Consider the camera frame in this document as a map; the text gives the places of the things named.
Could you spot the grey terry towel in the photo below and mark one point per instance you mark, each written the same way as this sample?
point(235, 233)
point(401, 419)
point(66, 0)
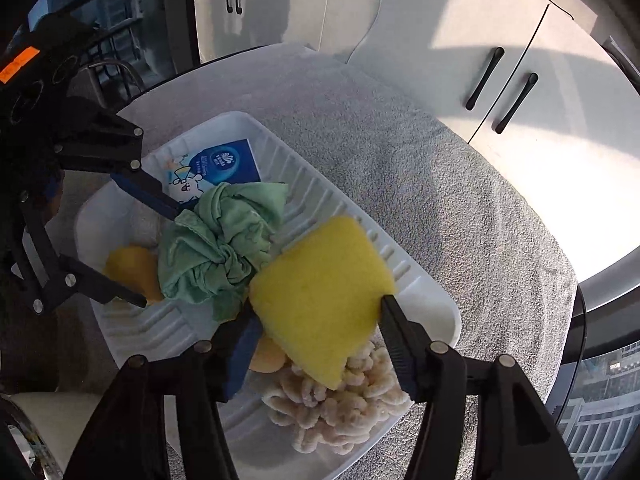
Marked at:
point(434, 194)

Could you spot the cream chenille scrunchie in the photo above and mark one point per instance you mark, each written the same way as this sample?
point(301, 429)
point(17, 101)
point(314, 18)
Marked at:
point(340, 419)

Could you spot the small orange round sponge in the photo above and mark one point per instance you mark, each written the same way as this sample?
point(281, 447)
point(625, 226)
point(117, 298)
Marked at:
point(268, 357)

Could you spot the black cabinet handle left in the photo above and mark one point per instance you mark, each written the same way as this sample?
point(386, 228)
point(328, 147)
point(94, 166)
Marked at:
point(496, 56)

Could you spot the black cabinet handle right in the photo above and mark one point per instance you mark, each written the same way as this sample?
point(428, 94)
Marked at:
point(531, 82)

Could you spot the yellow egg-shaped sponge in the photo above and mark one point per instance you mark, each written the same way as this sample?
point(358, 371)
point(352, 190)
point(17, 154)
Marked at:
point(135, 267)

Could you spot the blue white tissue pack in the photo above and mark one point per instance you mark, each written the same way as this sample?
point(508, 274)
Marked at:
point(212, 169)

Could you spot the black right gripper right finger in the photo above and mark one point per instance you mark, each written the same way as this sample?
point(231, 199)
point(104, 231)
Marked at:
point(516, 437)

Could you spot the yellow rectangular sponge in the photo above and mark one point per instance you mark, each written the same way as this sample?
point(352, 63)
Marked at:
point(320, 300)

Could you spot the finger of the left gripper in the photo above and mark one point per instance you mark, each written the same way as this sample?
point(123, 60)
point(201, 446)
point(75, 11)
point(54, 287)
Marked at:
point(147, 190)
point(94, 285)

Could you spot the black cabinet handle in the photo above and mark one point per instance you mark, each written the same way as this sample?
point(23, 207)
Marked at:
point(531, 82)
point(496, 56)

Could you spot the white ribbed plastic tray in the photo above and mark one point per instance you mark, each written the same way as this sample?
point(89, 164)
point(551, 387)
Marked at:
point(112, 219)

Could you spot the white lower cabinet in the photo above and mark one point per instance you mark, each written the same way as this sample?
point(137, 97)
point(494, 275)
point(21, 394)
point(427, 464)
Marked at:
point(571, 149)

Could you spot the mint green fabric scrunchie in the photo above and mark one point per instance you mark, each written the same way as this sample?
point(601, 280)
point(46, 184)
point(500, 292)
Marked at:
point(209, 254)

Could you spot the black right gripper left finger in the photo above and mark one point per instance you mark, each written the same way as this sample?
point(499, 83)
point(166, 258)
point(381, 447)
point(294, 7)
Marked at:
point(125, 435)

